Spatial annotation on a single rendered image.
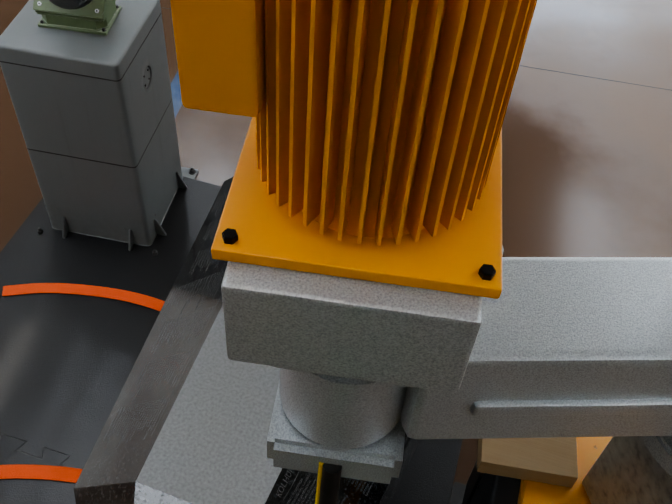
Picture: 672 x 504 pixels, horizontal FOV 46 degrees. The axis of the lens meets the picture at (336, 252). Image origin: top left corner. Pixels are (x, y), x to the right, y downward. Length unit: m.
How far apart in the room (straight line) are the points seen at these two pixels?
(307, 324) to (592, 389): 0.46
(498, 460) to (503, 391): 0.67
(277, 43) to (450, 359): 0.35
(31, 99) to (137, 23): 0.42
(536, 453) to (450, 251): 1.03
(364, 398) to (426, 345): 0.27
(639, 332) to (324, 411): 0.42
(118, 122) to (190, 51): 2.01
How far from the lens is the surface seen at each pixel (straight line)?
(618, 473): 1.66
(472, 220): 0.81
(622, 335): 1.09
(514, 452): 1.75
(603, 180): 3.62
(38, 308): 3.00
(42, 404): 2.78
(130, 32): 2.66
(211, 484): 1.62
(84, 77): 2.62
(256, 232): 0.78
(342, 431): 1.12
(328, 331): 0.79
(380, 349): 0.80
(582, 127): 3.85
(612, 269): 1.15
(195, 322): 1.89
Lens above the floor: 2.34
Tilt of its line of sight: 50 degrees down
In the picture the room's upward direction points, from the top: 5 degrees clockwise
